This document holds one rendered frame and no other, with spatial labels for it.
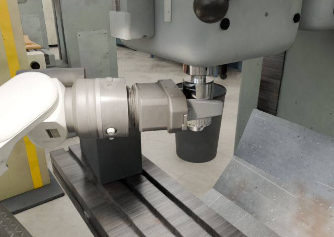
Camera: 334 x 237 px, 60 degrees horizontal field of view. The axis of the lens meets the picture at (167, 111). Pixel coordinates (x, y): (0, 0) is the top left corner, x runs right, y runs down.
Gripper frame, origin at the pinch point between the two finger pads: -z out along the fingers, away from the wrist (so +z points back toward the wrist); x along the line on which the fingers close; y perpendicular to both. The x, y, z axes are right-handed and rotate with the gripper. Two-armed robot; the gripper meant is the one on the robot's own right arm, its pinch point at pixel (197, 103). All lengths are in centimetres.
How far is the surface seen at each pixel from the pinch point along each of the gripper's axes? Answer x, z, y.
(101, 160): 24.3, 16.4, 23.3
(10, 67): 155, 74, 28
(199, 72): -2.3, 0.7, -5.4
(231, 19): -11.2, 0.5, -13.2
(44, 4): 818, 168, 10
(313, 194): 6.1, -31.0, 26.4
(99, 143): 24.3, 16.5, 18.6
